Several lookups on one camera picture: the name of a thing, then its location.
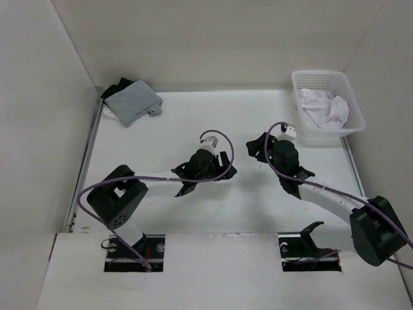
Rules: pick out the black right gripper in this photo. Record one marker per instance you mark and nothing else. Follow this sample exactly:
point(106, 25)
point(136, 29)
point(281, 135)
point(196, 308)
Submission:
point(253, 146)

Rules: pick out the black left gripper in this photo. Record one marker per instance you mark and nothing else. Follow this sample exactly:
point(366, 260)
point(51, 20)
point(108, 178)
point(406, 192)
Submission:
point(219, 169)

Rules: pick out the white tank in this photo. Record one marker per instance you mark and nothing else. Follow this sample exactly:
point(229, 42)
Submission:
point(326, 113)
point(108, 114)

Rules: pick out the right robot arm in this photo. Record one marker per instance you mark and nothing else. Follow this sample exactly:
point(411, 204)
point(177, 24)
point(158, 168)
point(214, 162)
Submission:
point(376, 232)

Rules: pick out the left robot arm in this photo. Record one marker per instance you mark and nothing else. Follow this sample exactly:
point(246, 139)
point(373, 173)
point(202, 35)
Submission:
point(117, 200)

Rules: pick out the folded grey tank top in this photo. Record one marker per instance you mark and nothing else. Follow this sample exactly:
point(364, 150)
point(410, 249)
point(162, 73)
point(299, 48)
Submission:
point(134, 102)

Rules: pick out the folded white tank top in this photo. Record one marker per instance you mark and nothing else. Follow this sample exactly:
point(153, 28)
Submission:
point(108, 114)

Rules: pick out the folded black tank top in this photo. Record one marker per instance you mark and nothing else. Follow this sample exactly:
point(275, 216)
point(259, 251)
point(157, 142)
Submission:
point(113, 89)

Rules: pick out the white plastic basket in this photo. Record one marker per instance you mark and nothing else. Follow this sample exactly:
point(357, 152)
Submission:
point(333, 83)

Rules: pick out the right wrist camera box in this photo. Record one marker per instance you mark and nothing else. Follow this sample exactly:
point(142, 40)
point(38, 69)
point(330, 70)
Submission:
point(288, 132)

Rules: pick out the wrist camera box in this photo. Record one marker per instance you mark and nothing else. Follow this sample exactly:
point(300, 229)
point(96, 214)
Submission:
point(288, 132)
point(209, 143)

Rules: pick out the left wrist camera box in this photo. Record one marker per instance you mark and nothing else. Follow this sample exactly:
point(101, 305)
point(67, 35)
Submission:
point(209, 143)

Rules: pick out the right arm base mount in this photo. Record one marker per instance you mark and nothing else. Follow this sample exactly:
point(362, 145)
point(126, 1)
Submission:
point(299, 253)

